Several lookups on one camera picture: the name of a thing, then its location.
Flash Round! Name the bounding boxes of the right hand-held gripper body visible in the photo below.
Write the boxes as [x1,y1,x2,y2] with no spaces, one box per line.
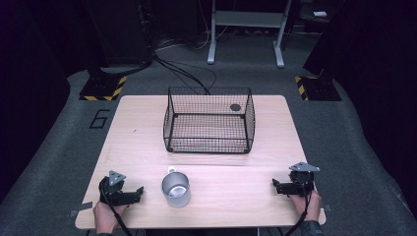
[287,161,321,199]

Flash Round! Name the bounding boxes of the black floor cables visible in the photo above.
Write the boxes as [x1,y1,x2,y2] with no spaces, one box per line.
[152,53,218,96]

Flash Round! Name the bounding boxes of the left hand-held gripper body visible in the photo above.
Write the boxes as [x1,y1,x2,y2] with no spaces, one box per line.
[98,169,132,207]

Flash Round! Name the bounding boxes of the person's right hand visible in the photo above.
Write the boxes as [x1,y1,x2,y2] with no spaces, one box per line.
[289,189,323,223]

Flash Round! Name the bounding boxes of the white metal desk frame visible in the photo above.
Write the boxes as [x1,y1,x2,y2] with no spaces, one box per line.
[207,0,293,69]

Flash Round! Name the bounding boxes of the silver metal cup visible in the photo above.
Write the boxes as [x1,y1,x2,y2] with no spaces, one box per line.
[159,165,192,208]

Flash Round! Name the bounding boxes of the black wire mesh basket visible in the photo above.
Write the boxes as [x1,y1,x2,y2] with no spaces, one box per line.
[162,86,257,154]

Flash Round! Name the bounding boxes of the black yellow striped stand base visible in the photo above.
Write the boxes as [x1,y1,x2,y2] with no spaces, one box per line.
[79,74,128,102]
[293,75,342,102]

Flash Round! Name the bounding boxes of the person's left hand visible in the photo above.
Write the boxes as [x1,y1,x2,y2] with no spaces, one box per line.
[92,200,130,235]

